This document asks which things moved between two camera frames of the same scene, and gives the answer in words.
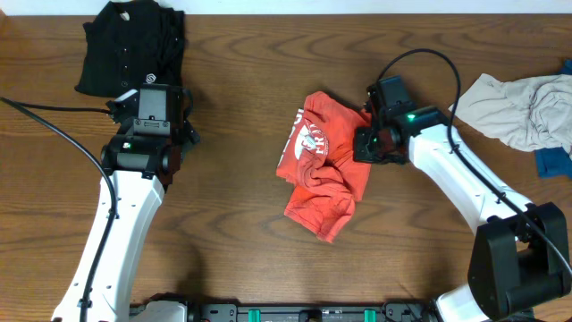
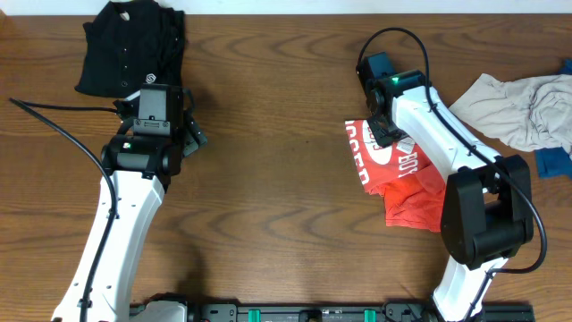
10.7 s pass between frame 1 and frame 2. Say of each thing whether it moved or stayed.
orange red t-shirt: moved
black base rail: stayed
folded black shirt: stayed
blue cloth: stayed
